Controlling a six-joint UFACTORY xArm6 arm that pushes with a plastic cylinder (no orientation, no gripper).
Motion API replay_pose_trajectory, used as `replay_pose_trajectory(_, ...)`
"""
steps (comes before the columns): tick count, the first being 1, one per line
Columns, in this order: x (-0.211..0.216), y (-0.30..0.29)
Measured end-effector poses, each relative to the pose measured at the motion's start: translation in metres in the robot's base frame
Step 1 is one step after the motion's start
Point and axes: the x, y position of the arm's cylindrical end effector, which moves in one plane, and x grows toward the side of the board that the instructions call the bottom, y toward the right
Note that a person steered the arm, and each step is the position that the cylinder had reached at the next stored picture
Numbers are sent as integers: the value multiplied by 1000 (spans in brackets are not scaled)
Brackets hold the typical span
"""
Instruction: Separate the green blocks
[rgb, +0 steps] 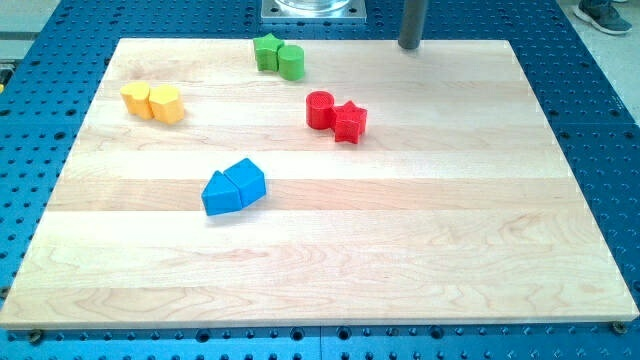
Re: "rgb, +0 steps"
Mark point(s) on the red star block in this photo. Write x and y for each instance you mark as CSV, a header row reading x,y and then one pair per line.
x,y
349,122

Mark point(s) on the wooden board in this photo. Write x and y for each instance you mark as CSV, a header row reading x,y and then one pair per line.
x,y
456,206

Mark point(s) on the blue cube block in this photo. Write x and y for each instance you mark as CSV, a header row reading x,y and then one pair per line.
x,y
249,180

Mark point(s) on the red cylinder block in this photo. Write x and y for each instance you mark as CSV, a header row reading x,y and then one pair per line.
x,y
319,110

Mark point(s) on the blue triangle block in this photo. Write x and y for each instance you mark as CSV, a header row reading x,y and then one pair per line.
x,y
220,195

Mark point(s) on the green cylinder block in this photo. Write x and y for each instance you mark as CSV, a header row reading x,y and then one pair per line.
x,y
291,62

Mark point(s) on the green star block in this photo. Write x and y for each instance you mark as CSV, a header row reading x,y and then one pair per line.
x,y
266,52

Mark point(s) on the yellow hexagon block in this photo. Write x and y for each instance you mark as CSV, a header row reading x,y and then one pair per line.
x,y
166,104

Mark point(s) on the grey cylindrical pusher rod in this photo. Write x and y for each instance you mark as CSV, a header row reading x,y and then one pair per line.
x,y
412,23

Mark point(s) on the yellow heart block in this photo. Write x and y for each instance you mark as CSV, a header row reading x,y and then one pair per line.
x,y
136,98

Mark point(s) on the brass board clamp screw left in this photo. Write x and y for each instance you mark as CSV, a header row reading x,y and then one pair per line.
x,y
34,337

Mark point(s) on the brass board clamp screw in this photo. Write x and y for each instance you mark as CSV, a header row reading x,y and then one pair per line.
x,y
619,328
34,337

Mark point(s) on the grey sneaker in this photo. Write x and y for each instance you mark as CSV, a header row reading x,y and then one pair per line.
x,y
603,16

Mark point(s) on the brass board clamp screw right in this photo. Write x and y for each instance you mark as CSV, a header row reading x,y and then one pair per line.
x,y
619,328

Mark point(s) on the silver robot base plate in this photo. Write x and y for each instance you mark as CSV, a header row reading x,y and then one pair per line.
x,y
353,11

